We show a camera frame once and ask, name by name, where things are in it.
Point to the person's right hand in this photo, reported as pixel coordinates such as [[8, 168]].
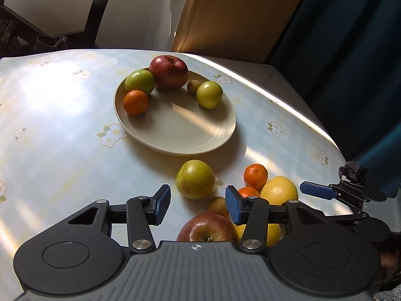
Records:
[[352, 169]]

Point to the orange tangerine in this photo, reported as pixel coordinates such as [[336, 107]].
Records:
[[255, 175], [135, 102], [249, 192]]

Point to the small brown fruit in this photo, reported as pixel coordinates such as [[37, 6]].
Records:
[[192, 87], [217, 206]]

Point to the beige plate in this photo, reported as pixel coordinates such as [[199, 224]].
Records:
[[188, 131]]

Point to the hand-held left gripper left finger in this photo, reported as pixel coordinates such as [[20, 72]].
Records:
[[163, 205]]

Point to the wooden cabinet panel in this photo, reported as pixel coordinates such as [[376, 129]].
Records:
[[238, 15]]

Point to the black exercise bike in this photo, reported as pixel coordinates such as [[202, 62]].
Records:
[[97, 12]]

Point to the yellow-green round fruit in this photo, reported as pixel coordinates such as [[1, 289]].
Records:
[[195, 179]]

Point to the large yellow citrus fruit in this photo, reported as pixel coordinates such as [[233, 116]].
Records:
[[275, 233], [278, 191]]

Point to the red apple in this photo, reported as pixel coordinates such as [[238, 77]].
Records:
[[203, 227], [169, 72]]

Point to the green apple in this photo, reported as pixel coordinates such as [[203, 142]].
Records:
[[139, 81], [209, 94]]

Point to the dark blue curtain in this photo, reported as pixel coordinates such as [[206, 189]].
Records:
[[344, 53]]

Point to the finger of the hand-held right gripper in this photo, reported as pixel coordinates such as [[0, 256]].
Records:
[[347, 218], [316, 190]]

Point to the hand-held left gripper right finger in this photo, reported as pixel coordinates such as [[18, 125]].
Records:
[[233, 205]]

